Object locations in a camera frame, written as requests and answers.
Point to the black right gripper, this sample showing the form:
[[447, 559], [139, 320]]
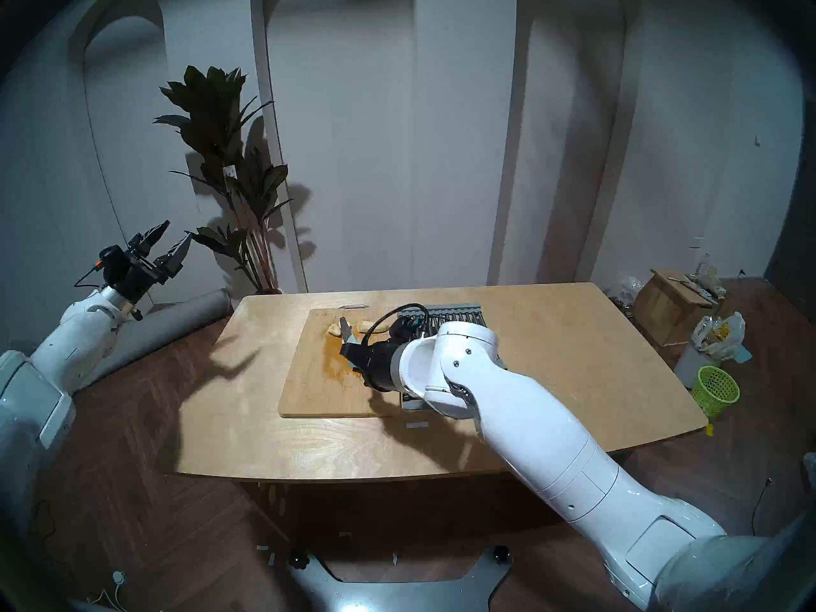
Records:
[[376, 365]]

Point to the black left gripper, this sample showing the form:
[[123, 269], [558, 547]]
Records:
[[137, 273]]

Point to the peeled banana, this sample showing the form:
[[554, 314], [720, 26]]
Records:
[[366, 327]]

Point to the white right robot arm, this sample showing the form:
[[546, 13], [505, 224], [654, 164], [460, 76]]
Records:
[[542, 438]]

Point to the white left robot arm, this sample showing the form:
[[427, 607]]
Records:
[[44, 375]]

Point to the wooden cutting board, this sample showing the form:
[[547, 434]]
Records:
[[319, 387]]

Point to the white plant tag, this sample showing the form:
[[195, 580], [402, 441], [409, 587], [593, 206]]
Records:
[[229, 171]]

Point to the grey metal dish rack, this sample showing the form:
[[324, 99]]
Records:
[[446, 312]]

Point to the tall potted green plant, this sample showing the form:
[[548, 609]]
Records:
[[213, 126]]

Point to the black base knob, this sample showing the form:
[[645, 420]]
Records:
[[297, 559], [500, 553]]

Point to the clear crumpled plastic bag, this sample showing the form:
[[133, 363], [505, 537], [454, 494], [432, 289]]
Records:
[[625, 291]]

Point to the cardboard box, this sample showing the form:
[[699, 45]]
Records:
[[660, 308]]

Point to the white floor plug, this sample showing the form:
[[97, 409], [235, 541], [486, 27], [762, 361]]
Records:
[[118, 578]]

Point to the white waste bin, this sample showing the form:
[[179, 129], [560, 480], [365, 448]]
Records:
[[687, 365]]

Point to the clear plastic bottle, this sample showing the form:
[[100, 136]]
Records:
[[703, 265]]

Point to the crumpled snack bag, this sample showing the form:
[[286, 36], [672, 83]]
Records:
[[709, 282]]

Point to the green plastic basket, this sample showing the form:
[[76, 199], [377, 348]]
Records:
[[715, 391]]

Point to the white plastic bag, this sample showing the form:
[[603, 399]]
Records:
[[720, 335]]

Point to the blue paper scrap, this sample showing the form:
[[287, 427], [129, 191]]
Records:
[[743, 354]]

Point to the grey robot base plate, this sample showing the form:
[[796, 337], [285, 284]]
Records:
[[395, 595]]

